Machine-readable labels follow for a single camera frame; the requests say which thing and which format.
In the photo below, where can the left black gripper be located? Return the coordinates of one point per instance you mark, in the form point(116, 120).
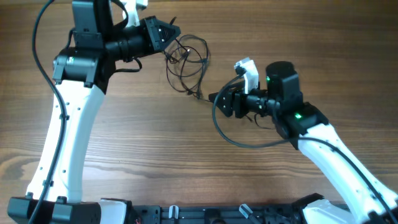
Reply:
point(153, 27)

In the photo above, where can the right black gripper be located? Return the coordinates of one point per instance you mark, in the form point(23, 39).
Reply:
point(232, 96)

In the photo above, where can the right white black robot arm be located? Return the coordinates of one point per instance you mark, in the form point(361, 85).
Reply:
point(309, 131)

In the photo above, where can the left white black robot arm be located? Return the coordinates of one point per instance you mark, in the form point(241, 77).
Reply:
point(81, 73)

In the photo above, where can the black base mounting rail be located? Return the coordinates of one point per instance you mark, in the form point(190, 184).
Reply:
point(268, 214)

